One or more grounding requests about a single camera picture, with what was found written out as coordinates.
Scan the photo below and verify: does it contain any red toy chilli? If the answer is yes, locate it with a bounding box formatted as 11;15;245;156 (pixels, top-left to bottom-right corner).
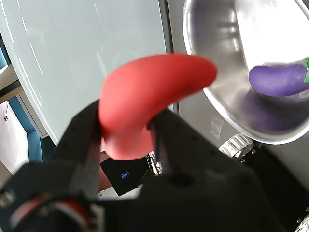
98;53;218;161

